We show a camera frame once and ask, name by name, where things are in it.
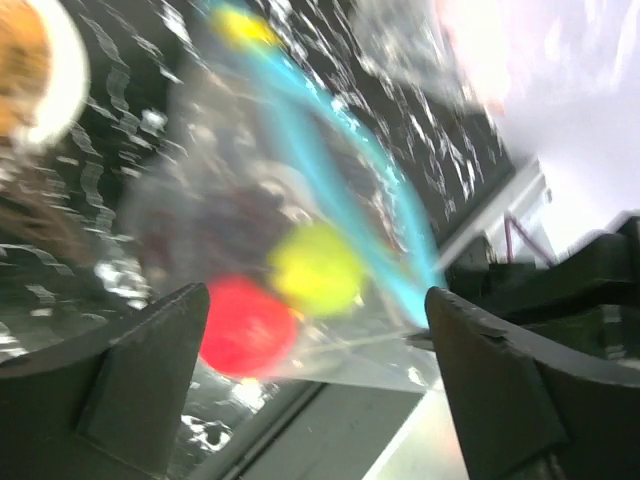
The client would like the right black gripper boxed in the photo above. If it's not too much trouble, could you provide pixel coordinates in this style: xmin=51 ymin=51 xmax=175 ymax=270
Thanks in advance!
xmin=446 ymin=214 xmax=639 ymax=360

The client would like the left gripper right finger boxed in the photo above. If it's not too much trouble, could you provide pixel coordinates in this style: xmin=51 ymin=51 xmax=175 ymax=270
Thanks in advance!
xmin=425 ymin=288 xmax=639 ymax=479

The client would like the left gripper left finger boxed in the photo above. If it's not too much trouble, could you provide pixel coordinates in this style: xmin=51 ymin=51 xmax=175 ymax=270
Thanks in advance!
xmin=1 ymin=284 xmax=209 ymax=479

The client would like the red apple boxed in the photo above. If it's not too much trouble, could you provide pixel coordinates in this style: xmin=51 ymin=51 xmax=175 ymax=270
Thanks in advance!
xmin=199 ymin=274 xmax=298 ymax=378

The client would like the red grape bunch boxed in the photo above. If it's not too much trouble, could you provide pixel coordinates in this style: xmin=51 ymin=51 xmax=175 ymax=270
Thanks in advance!
xmin=141 ymin=187 xmax=295 ymax=274

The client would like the green pear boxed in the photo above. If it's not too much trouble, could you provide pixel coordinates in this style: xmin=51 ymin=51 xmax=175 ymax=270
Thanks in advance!
xmin=267 ymin=222 xmax=368 ymax=317

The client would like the clear zip top bag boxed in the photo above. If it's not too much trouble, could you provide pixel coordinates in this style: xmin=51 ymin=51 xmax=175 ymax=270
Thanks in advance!
xmin=121 ymin=1 xmax=444 ymax=392

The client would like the crumpled clear plastic bag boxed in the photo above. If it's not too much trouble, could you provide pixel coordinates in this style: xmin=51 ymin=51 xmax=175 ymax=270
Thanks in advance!
xmin=349 ymin=0 xmax=640 ymax=111

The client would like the white perforated plastic basket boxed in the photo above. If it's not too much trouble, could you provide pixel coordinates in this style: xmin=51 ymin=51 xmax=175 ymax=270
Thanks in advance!
xmin=1 ymin=1 xmax=91 ymax=151

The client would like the orange fruit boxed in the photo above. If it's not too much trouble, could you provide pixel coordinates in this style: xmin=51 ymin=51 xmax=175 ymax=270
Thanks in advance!
xmin=1 ymin=1 xmax=51 ymax=141

